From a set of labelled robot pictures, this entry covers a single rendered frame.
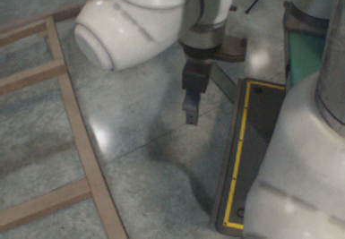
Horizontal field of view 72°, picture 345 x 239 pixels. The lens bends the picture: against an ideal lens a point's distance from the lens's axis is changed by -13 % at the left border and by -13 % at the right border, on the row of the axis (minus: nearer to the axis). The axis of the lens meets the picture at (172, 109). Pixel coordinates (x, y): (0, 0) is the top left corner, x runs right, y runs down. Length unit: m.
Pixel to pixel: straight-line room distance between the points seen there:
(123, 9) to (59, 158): 1.22
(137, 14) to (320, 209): 0.26
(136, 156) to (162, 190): 0.22
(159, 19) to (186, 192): 1.02
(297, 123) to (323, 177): 0.05
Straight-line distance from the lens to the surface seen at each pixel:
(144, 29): 0.30
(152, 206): 1.23
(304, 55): 0.77
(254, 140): 1.02
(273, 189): 0.26
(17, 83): 1.42
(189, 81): 0.52
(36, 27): 1.93
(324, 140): 0.21
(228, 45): 0.53
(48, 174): 1.44
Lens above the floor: 1.15
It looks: 51 degrees down
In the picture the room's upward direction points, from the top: 3 degrees counter-clockwise
